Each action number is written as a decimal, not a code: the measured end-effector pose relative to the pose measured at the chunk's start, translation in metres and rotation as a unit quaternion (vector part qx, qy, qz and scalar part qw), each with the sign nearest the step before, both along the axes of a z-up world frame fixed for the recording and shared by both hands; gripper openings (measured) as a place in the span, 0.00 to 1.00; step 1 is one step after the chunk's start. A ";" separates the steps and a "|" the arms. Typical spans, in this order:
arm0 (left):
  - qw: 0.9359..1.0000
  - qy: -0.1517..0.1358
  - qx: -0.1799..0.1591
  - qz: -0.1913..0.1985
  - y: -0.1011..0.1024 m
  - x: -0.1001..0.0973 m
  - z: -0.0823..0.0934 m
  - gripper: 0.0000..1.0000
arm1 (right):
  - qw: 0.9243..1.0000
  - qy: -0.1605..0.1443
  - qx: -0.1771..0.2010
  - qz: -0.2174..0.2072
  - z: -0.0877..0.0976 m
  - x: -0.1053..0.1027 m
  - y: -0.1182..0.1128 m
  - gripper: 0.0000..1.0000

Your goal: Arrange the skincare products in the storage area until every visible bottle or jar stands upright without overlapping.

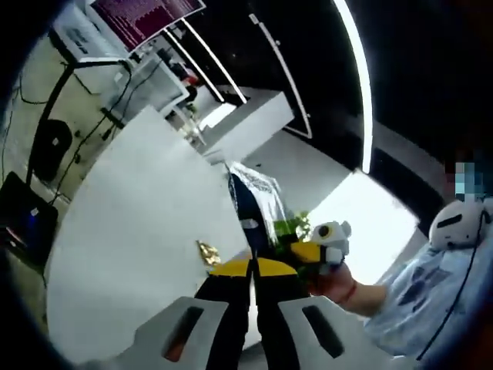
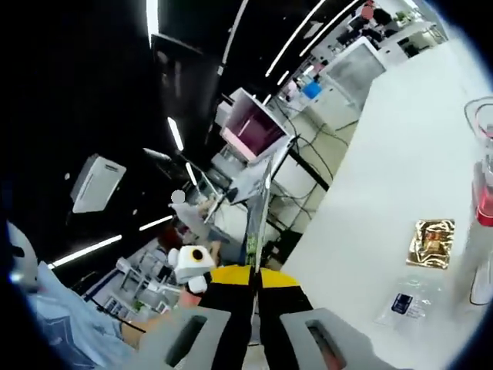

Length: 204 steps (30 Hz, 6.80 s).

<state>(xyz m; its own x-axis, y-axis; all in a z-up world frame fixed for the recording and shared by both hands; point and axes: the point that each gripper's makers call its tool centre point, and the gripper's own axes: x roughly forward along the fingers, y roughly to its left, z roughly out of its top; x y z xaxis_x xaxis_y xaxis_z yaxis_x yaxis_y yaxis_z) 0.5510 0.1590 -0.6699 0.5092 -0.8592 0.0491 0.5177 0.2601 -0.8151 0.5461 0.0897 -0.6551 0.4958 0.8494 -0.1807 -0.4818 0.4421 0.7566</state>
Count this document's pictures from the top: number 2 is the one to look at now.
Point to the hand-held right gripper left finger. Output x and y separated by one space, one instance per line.
227 308

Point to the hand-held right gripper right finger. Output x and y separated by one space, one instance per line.
285 304

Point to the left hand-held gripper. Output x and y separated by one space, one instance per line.
190 266

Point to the green printed packet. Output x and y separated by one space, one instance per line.
257 216

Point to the gold foil packet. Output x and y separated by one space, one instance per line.
430 244

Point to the red-collared white skincare bottle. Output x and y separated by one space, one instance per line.
486 208

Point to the white standing desk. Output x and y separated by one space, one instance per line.
246 185

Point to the small white card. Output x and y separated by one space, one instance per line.
402 302

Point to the ceiling air conditioner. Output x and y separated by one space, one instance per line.
98 185

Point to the white computer monitor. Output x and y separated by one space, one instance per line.
250 127

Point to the white chest-worn device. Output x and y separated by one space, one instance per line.
23 266

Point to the frosted glass partition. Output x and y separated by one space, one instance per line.
354 71

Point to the ceiling light strips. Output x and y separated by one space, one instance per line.
153 19

